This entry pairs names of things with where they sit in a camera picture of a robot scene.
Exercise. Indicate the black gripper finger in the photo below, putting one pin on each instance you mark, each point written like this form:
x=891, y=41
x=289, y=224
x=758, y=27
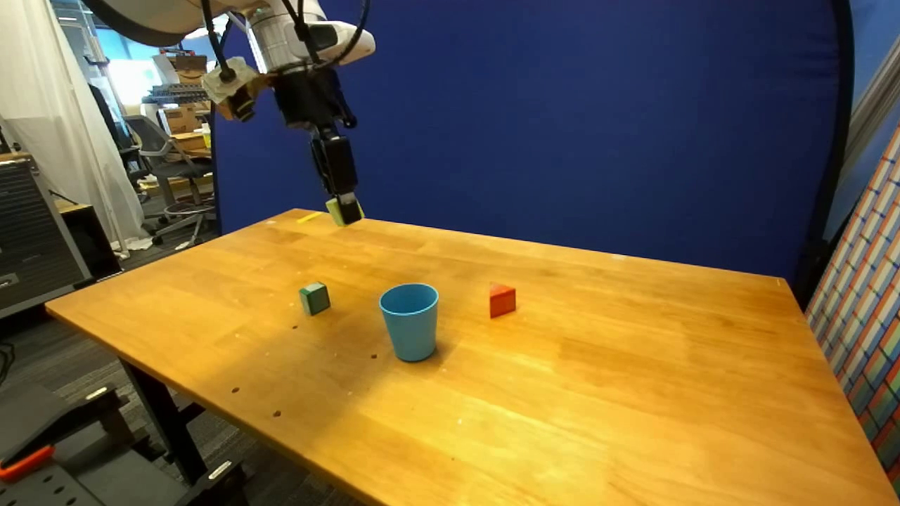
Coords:
x=338, y=170

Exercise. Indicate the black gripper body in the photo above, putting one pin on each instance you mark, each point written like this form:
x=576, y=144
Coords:
x=310, y=99

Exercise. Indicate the yellow cube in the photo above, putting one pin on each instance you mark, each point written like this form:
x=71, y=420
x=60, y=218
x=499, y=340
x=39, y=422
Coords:
x=334, y=208

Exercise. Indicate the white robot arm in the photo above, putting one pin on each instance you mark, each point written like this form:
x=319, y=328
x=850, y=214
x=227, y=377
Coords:
x=271, y=30

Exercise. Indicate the green cube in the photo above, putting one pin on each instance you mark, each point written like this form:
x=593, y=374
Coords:
x=316, y=298

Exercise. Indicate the light blue cup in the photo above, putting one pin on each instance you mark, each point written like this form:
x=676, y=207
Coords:
x=409, y=322

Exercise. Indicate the red cube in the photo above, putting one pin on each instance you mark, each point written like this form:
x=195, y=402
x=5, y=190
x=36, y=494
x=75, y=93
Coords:
x=500, y=302

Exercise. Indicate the office chair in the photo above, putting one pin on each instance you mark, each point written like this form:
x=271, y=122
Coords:
x=170, y=172

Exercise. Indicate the blue round backdrop screen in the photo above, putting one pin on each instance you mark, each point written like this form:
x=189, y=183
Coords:
x=563, y=122

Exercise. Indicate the white curtain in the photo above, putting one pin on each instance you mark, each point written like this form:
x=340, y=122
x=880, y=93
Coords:
x=66, y=114

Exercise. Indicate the black table leg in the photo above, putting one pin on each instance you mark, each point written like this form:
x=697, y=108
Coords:
x=167, y=422

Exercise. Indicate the black equipment case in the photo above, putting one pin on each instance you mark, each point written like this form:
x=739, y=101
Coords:
x=32, y=235

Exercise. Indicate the black floor stand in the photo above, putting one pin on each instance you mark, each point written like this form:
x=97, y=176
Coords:
x=85, y=458

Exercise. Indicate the colourful checkered board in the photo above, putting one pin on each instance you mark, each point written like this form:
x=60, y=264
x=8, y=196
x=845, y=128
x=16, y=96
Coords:
x=860, y=298

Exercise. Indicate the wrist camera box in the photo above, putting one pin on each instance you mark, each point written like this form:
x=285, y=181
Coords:
x=232, y=86

